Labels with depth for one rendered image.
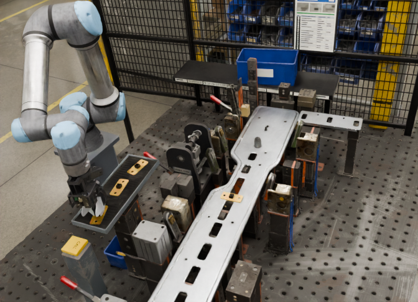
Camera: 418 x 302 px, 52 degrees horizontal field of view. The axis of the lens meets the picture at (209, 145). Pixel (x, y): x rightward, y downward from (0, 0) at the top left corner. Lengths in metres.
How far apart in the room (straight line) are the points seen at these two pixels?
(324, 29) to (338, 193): 0.83
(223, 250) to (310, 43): 1.28
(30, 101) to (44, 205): 2.11
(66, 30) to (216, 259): 0.91
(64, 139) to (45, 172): 2.54
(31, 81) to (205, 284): 0.84
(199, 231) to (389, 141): 1.31
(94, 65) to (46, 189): 2.09
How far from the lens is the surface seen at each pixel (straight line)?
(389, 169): 2.32
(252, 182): 1.73
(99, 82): 1.68
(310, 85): 2.30
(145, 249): 1.48
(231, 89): 1.93
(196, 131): 1.72
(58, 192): 3.53
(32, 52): 1.50
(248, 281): 1.39
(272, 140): 1.95
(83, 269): 1.45
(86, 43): 1.56
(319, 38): 2.34
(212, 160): 1.76
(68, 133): 1.23
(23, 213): 3.47
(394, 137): 2.55
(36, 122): 1.37
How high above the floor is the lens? 2.17
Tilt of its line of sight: 37 degrees down
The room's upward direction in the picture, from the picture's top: 7 degrees counter-clockwise
